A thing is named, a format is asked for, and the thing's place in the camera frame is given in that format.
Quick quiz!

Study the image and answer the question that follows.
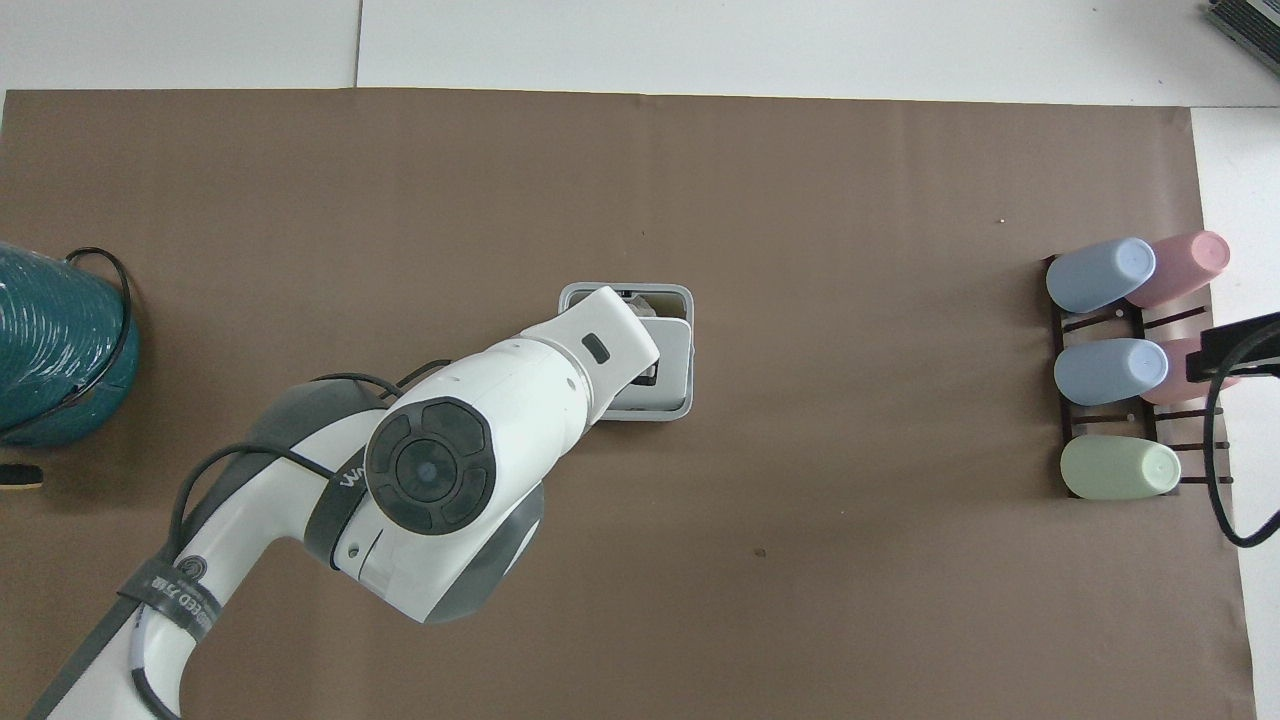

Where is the blue cup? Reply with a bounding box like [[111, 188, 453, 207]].
[[1053, 337, 1170, 408], [1046, 237, 1158, 315]]

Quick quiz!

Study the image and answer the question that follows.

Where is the black cup rack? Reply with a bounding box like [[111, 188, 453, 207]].
[[1043, 254, 1238, 500]]

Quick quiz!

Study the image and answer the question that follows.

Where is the teal woven basket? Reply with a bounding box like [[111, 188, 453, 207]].
[[0, 241, 142, 449]]

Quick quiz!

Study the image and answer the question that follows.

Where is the green cup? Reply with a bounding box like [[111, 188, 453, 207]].
[[1059, 434, 1183, 502]]

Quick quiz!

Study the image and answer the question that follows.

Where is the grey square tray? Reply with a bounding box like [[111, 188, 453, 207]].
[[557, 282, 696, 424]]

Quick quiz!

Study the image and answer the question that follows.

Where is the pink cup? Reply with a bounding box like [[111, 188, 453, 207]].
[[1140, 337, 1243, 406], [1124, 230, 1232, 310]]

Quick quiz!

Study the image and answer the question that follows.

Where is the grey ribbed box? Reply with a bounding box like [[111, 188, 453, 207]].
[[1204, 0, 1280, 48]]

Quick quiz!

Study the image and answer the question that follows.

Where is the black cable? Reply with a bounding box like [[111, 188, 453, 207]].
[[1202, 334, 1280, 549], [130, 362, 456, 720]]

